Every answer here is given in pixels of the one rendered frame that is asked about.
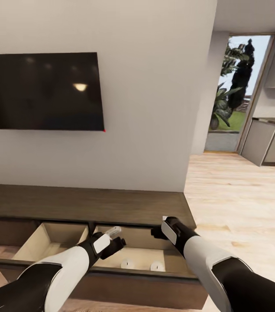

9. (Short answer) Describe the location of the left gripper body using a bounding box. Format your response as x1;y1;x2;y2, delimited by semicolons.
101;237;124;260

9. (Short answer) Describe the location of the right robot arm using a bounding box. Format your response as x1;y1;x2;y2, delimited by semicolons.
151;216;275;312

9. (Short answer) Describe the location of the pillar candle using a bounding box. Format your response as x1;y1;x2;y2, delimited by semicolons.
120;258;135;270
150;261;164;272

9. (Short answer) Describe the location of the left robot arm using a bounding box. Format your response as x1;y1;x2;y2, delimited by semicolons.
0;226;126;312

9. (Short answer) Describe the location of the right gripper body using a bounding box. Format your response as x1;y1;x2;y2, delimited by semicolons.
153;226;168;240

